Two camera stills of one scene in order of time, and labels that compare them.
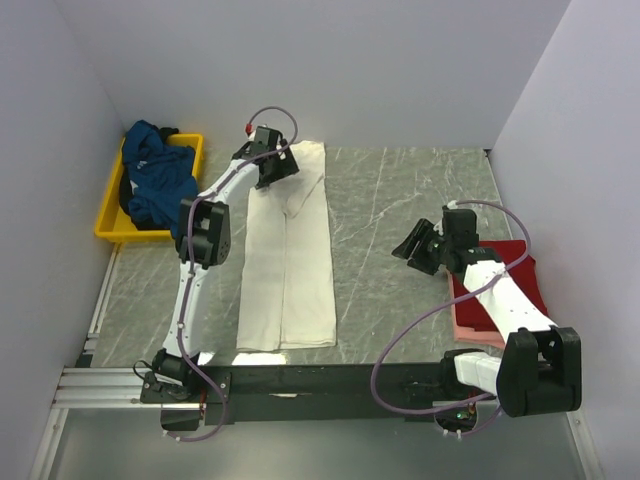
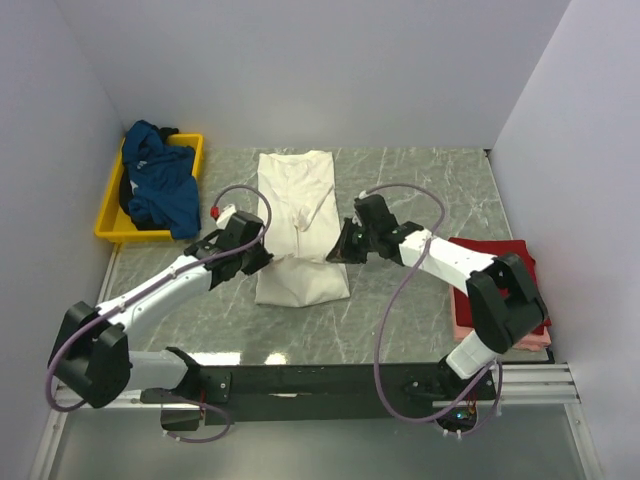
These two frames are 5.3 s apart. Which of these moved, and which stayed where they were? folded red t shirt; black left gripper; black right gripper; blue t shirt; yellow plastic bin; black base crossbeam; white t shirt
Moved: black left gripper; white t shirt; black right gripper
Stayed: blue t shirt; black base crossbeam; folded red t shirt; yellow plastic bin
